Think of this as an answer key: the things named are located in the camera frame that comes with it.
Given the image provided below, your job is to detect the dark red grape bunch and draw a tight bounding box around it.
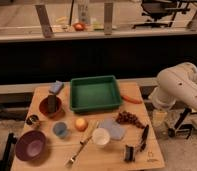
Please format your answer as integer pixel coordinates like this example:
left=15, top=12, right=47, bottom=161
left=116, top=111, right=145, bottom=129

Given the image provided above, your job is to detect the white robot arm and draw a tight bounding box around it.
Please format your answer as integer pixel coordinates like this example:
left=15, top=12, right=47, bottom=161
left=149, top=62, right=197, bottom=111

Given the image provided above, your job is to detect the white cup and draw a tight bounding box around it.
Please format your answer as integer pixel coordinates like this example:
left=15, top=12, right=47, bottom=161
left=92, top=128, right=110, bottom=147

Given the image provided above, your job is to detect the blue plastic cup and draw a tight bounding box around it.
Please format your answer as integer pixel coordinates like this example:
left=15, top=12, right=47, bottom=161
left=53, top=122, right=68, bottom=138

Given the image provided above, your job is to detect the black clamp stand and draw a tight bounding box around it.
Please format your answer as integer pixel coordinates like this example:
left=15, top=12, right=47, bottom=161
left=168, top=108, right=197, bottom=138

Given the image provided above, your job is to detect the black marker pen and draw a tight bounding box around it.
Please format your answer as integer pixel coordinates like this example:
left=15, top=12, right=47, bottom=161
left=140, top=125, right=149, bottom=151

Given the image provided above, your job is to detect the orange carrot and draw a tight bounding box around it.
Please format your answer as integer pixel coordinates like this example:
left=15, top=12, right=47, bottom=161
left=121, top=95, right=142, bottom=104

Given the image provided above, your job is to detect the green plastic tray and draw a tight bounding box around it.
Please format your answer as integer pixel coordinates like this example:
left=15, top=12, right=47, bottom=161
left=70, top=75, right=122, bottom=113

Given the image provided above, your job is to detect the yellow red apple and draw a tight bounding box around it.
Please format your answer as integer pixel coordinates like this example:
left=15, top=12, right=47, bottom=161
left=74, top=118, right=88, bottom=132

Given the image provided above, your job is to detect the black office chair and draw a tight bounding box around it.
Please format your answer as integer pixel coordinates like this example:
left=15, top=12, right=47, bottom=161
left=133, top=0, right=190, bottom=29

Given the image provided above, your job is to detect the blue sponge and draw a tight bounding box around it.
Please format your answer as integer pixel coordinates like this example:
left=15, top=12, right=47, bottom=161
left=49, top=81, right=64, bottom=94

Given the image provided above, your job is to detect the dark block in bowl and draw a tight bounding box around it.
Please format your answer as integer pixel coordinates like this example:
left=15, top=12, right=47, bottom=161
left=48, top=95, right=57, bottom=113

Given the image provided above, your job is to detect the red bowl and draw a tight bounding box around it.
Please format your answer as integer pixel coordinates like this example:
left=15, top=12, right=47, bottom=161
left=39, top=95, right=62, bottom=118

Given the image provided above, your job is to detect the red apple on shelf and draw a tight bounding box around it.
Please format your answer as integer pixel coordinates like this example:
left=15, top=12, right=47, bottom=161
left=73, top=22, right=86, bottom=31

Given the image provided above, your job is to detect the small metal tin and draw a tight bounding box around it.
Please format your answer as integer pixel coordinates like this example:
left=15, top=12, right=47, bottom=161
left=26, top=115, right=40, bottom=129

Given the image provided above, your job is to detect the purple bowl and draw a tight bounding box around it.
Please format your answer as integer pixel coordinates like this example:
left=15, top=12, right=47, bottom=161
left=15, top=130, right=46, bottom=161

